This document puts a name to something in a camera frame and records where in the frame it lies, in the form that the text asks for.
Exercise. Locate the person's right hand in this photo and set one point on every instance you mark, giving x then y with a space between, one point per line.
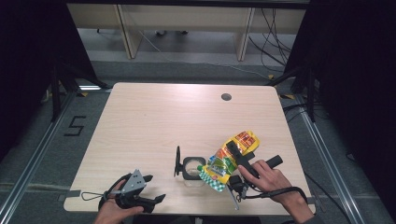
271 182

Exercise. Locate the black metal stand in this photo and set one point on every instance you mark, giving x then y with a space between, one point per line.
310 93
55 93

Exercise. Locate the person's left hand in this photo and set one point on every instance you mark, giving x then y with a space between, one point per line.
110 213

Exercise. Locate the aluminium floor rail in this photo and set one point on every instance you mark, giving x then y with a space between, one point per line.
326 155
35 155

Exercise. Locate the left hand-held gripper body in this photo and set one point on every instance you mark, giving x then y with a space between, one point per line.
133 183

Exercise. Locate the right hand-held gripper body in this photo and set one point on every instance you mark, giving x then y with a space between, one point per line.
237 183

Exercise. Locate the grey tape strip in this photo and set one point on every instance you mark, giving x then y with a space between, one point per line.
70 194

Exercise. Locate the small dark floor object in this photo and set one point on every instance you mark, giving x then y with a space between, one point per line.
160 32
183 32

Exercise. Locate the black curtain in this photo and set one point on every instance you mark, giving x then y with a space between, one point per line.
358 62
25 62

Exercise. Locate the grey floor strip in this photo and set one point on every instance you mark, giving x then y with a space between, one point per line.
31 186

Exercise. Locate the beige wooden desk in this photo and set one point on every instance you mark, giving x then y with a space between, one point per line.
130 37

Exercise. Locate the clear seasoning jar black lid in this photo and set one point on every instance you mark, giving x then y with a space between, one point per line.
188 172

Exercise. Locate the yellow seasoning pouch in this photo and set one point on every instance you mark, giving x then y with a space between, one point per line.
224 163

